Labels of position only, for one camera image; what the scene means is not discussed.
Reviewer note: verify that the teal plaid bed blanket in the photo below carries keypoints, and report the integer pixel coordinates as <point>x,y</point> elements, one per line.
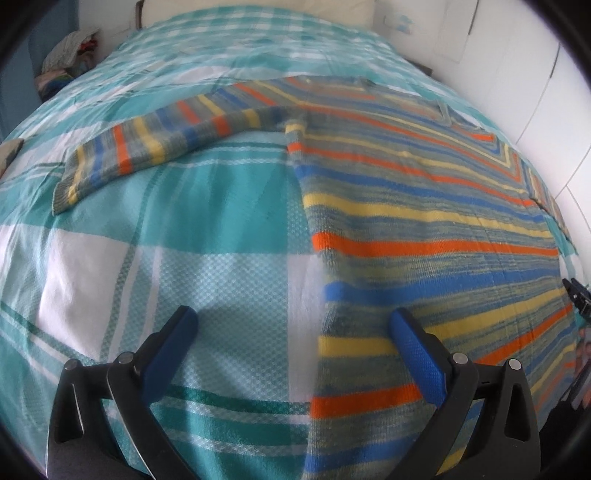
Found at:
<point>184,240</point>

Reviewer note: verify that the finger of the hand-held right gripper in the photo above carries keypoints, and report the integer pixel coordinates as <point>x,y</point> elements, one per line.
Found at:
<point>577,295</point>

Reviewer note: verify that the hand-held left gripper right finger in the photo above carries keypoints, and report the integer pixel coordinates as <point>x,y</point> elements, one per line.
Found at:
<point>418,357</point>

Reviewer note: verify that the cream pillow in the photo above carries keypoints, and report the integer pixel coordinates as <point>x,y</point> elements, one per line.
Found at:
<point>258,10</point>

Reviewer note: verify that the beige cloth item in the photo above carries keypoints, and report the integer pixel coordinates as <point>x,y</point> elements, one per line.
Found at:
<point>9,154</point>

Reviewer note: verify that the striped knit sweater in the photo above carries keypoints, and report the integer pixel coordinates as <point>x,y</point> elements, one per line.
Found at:
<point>415,221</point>

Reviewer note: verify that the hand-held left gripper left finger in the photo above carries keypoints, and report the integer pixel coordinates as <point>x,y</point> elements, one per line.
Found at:
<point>171,350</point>

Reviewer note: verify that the pile of folded clothes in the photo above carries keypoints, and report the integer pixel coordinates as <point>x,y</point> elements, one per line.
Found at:
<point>69,60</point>

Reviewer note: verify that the white wardrobe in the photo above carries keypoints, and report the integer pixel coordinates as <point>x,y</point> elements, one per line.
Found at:
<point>531,78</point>

